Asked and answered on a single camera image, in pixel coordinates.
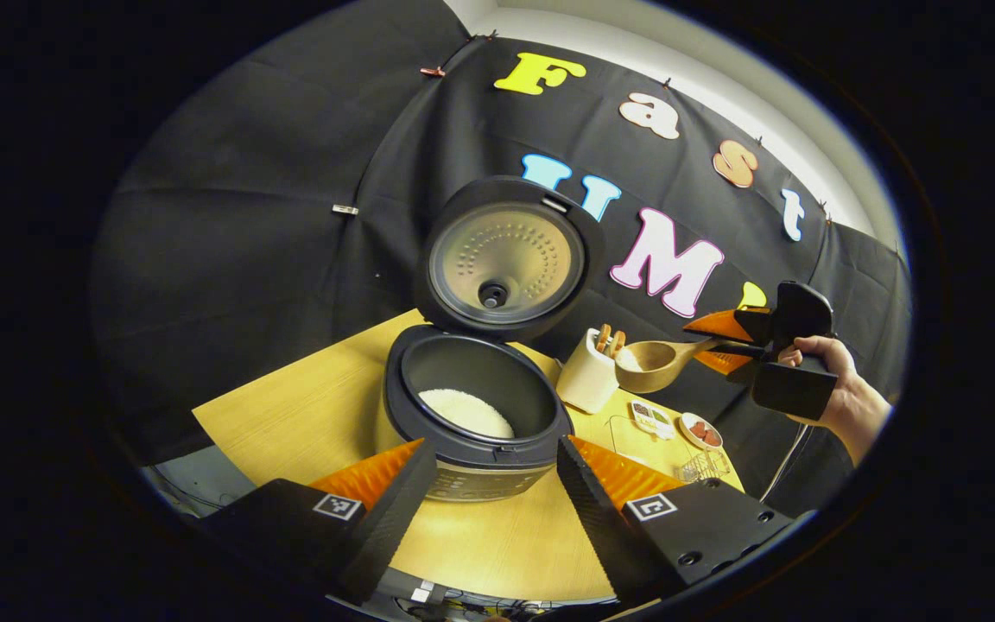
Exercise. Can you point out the white divided dish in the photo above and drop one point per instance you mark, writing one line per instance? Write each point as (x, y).
(653, 429)

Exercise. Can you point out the green mung beans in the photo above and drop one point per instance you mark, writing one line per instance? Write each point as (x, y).
(660, 417)

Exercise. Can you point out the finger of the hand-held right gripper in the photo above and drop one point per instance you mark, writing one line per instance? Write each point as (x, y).
(800, 311)
(795, 390)

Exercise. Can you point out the white round plate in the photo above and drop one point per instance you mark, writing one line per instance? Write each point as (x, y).
(692, 442)

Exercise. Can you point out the black backdrop cloth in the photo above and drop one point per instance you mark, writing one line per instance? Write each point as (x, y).
(247, 259)

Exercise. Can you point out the pink clothespin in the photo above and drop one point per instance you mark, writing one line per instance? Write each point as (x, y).
(433, 72)

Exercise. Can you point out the white rice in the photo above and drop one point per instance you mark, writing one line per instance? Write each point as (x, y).
(463, 413)

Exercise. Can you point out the toast bread slice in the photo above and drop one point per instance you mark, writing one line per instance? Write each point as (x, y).
(604, 339)
(617, 344)

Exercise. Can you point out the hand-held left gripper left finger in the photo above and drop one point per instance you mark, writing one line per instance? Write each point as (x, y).
(389, 527)

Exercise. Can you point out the white toaster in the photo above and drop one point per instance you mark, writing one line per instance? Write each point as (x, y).
(584, 380)

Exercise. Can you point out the wooden spoon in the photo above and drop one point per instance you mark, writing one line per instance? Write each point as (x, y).
(662, 367)

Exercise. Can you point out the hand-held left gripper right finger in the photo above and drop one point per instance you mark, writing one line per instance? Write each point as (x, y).
(601, 527)

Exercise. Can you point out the dark rice cooker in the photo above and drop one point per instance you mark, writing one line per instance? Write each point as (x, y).
(463, 363)

